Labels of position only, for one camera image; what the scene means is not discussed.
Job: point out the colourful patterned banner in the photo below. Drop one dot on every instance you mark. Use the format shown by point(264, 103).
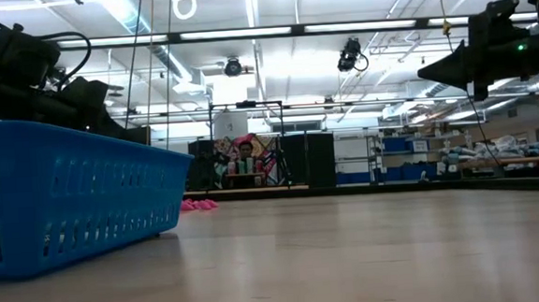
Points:
point(264, 146)

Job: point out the ceiling light strip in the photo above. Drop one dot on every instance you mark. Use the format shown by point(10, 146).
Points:
point(117, 40)
point(449, 20)
point(234, 32)
point(360, 25)

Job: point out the blue plastic basket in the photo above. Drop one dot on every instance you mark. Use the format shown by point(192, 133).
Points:
point(66, 191)

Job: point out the small table with cups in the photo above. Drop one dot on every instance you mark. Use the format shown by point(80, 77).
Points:
point(245, 179)

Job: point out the thin black gantry frame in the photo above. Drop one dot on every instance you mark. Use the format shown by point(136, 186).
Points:
point(266, 103)

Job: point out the black cabinet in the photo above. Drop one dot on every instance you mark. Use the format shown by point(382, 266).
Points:
point(317, 159)
point(200, 167)

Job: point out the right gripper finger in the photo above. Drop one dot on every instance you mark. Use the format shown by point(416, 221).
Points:
point(452, 67)

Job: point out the shelf with blue bins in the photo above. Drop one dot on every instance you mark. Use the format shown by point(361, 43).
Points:
point(401, 157)

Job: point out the round black ceiling camera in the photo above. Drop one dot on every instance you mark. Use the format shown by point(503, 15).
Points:
point(233, 66)

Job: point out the small pink piece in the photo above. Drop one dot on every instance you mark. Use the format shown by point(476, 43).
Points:
point(201, 204)
point(187, 205)
point(212, 203)

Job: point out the cluttered workbench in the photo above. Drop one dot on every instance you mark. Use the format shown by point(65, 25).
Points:
point(508, 152)

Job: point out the person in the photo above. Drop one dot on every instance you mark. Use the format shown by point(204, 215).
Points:
point(246, 148)

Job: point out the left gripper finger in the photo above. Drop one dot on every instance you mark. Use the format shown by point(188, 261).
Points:
point(125, 131)

